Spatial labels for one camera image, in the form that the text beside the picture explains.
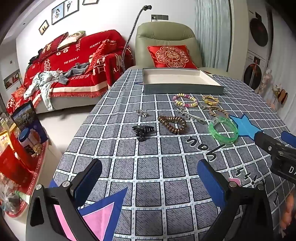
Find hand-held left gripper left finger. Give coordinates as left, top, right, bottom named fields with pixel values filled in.
left=25, top=159, right=103, bottom=241

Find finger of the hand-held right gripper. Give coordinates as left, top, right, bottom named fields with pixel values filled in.
left=281, top=131, right=296, bottom=149
left=254, top=131, right=292, bottom=163

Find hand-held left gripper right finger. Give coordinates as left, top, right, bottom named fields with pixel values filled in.
left=196, top=159, right=275, bottom=241

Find braided brown bracelet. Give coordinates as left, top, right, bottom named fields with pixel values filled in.
left=208, top=107, right=229, bottom=119

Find green translucent bangle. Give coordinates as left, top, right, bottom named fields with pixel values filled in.
left=208, top=116, right=238, bottom=144

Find black claw hair clip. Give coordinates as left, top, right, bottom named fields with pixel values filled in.
left=132, top=125, right=155, bottom=142

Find silver heart hair clip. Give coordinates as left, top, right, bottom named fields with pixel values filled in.
left=177, top=106, right=210, bottom=122

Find brown spiral hair tie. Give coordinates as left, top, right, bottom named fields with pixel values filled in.
left=158, top=115, right=187, bottom=135

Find grey tray with white inside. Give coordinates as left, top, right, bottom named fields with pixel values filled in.
left=142, top=68, right=224, bottom=95

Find blue orange printed cloth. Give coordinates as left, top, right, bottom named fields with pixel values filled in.
left=279, top=192, right=296, bottom=233

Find small black orange ornament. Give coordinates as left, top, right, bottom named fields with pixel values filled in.
left=272, top=84, right=288, bottom=104

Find pink flower decoration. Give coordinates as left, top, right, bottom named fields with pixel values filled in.
left=258, top=69, right=274, bottom=93

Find jar with blue lid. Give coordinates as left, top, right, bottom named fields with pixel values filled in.
left=18, top=129, right=39, bottom=154

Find white sofa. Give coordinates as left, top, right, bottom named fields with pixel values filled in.
left=35, top=91, right=110, bottom=114

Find clear plastic bag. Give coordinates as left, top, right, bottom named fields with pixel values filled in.
left=0, top=185, right=26, bottom=214

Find dark blue box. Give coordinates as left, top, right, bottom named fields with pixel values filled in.
left=11, top=102, right=49, bottom=144

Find pale crumpled clothes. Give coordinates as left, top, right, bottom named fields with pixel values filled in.
left=24, top=71, right=64, bottom=111

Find grey garment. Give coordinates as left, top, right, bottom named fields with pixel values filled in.
left=58, top=62, right=90, bottom=84

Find white dryer with round door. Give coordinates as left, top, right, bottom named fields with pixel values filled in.
left=247, top=9, right=274, bottom=51

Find red fringed pillow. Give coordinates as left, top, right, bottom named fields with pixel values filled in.
left=88, top=40, right=109, bottom=71

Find red covered sofa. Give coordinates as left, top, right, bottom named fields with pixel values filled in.
left=7, top=30, right=134, bottom=114

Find pale blue curtain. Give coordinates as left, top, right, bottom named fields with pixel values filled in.
left=195, top=0, right=232, bottom=70

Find red embroidered cushion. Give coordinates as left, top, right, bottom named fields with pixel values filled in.
left=147, top=45, right=198, bottom=69

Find red pillow with white print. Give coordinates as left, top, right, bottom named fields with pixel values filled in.
left=37, top=32, right=69, bottom=62

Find white green patterned pillow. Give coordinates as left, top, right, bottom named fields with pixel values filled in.
left=57, top=31, right=86, bottom=49

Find pale green armchair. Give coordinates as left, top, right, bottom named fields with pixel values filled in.
left=134, top=22, right=243, bottom=80

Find gooseneck phone holder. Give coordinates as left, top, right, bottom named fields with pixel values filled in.
left=120, top=5, right=152, bottom=71

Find colourful beaded bracelet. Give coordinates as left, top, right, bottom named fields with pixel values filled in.
left=173, top=93, right=199, bottom=108

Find wall poster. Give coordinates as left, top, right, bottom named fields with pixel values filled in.
left=3, top=72, right=22, bottom=91

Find small black picture frame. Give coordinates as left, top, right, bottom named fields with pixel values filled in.
left=39, top=20, right=49, bottom=35

